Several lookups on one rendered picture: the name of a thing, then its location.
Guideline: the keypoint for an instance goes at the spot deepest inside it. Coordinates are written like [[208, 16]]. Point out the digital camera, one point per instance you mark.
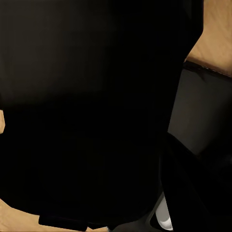
[[87, 89]]

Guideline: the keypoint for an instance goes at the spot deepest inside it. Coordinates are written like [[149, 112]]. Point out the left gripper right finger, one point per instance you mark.
[[198, 199]]

